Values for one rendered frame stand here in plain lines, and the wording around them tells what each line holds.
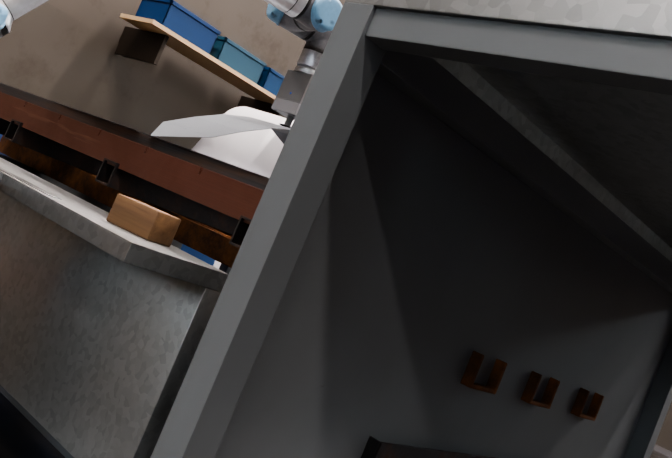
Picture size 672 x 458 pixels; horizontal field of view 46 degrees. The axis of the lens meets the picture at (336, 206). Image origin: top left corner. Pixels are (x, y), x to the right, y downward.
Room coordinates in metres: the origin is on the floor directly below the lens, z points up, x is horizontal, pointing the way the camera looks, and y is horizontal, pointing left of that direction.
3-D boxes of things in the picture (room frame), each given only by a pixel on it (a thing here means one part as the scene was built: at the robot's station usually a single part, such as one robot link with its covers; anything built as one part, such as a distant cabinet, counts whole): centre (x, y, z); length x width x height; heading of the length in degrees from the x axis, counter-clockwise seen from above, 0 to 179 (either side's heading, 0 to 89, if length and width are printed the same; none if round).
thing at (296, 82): (1.85, 0.17, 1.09); 0.10 x 0.09 x 0.16; 139
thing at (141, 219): (1.30, 0.28, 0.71); 0.10 x 0.06 x 0.05; 60
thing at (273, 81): (6.49, 0.89, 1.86); 0.46 x 0.35 x 0.18; 140
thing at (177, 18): (5.66, 1.58, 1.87); 0.50 x 0.37 x 0.19; 140
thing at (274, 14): (1.78, 0.26, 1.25); 0.11 x 0.11 x 0.08; 32
